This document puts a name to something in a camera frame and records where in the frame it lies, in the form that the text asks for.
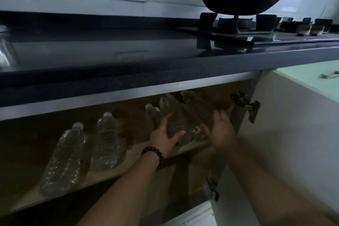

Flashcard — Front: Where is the person's left hand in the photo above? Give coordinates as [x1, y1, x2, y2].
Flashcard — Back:
[149, 113, 186, 159]

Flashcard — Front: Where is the person's right hand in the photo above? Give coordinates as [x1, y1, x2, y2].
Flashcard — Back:
[201, 109, 238, 154]

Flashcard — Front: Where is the green cabinet with wooden interior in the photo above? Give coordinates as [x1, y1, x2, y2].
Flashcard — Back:
[0, 69, 339, 226]

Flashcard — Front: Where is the clear bottle green cap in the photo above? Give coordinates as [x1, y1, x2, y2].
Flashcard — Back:
[93, 112, 120, 171]

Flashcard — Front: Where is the person's right forearm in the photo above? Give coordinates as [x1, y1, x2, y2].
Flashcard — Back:
[220, 143, 337, 226]

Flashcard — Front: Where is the person's left forearm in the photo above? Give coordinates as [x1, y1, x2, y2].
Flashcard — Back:
[77, 151, 163, 226]

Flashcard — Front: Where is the right cupboard door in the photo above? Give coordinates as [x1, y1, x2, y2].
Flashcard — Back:
[275, 60, 339, 103]

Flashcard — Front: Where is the black glass gas stove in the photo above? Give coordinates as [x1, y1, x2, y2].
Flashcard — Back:
[176, 16, 339, 48]

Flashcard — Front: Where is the black burner grate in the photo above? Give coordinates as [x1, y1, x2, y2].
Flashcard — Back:
[279, 17, 334, 36]
[198, 12, 281, 34]

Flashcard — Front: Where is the steel utensil holder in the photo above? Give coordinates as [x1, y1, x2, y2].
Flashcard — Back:
[0, 24, 19, 71]

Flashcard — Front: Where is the dark bead bracelet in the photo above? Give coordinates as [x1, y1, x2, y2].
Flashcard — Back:
[141, 146, 165, 168]

